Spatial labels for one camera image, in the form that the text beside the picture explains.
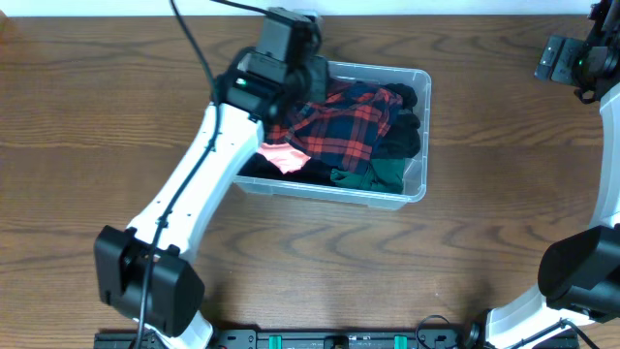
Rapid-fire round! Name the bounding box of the red plaid flannel shirt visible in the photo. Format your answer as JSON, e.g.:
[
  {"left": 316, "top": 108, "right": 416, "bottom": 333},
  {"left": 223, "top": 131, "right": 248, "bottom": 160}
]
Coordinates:
[{"left": 264, "top": 80, "right": 403, "bottom": 175}]

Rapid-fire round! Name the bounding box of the pink garment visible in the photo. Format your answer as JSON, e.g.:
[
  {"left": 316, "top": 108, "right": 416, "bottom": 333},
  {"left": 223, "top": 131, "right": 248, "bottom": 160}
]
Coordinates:
[{"left": 258, "top": 143, "right": 310, "bottom": 175}]

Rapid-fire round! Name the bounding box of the large black garment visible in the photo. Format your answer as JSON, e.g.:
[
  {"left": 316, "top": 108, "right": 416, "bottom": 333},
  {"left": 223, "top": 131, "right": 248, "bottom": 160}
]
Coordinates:
[{"left": 238, "top": 153, "right": 334, "bottom": 186}]

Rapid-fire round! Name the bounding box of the black garment with band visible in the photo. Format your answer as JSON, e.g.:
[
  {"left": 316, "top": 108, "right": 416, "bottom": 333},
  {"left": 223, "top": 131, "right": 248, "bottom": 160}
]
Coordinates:
[{"left": 372, "top": 83, "right": 421, "bottom": 159}]

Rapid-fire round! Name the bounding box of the dark green shirt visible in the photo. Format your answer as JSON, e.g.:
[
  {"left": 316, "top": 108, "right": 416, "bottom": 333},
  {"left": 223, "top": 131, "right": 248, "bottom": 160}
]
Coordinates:
[{"left": 330, "top": 159, "right": 406, "bottom": 194}]

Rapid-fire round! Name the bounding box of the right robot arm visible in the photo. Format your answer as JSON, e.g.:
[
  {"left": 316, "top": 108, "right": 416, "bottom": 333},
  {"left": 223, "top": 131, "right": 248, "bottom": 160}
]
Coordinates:
[{"left": 463, "top": 0, "right": 619, "bottom": 348}]

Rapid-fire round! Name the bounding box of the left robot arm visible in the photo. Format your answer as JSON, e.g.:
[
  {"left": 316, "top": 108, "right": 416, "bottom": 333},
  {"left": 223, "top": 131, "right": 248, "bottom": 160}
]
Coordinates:
[{"left": 93, "top": 7, "right": 328, "bottom": 348}]

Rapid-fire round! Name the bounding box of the clear plastic storage bin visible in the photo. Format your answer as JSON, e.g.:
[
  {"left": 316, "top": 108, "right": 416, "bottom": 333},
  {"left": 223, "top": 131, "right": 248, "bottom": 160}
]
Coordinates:
[{"left": 233, "top": 61, "right": 432, "bottom": 210}]

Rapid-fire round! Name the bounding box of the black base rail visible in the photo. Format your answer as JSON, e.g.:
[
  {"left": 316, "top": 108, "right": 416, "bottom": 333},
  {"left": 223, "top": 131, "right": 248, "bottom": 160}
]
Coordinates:
[{"left": 94, "top": 328, "right": 580, "bottom": 349}]

